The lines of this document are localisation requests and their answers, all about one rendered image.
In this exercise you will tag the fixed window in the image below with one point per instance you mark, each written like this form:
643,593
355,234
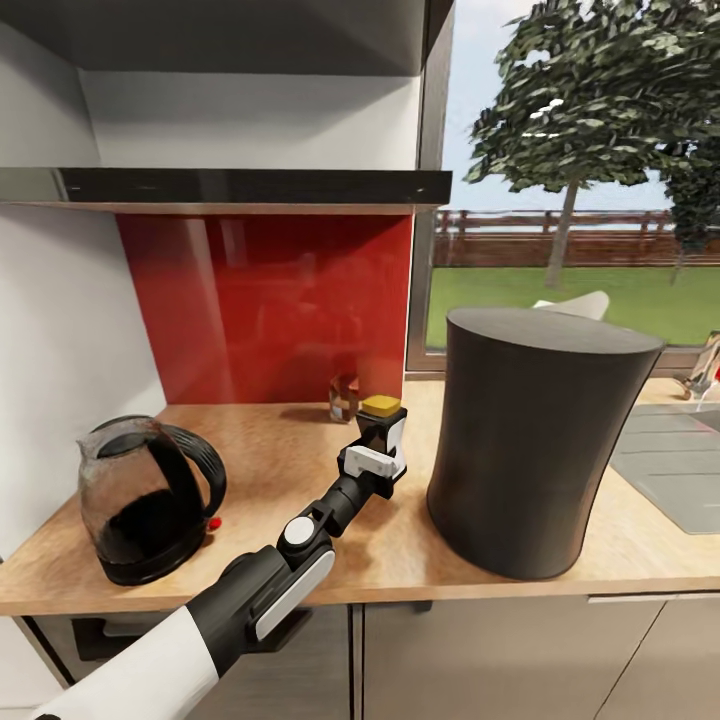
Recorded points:
584,140

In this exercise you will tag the fridge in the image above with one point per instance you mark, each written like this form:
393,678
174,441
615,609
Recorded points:
74,350

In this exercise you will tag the electric kettle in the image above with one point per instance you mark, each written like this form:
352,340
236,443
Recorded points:
140,499

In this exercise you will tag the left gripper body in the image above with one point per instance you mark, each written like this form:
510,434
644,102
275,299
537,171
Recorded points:
359,490

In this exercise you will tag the bottle of coffee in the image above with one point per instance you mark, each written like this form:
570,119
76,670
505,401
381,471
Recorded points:
381,421

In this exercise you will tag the paper coffee filter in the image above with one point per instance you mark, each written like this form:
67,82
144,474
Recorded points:
592,305

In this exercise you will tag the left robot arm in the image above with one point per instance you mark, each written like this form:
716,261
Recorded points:
164,674

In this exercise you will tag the dishwasher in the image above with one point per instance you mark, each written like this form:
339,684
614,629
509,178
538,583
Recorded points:
299,671

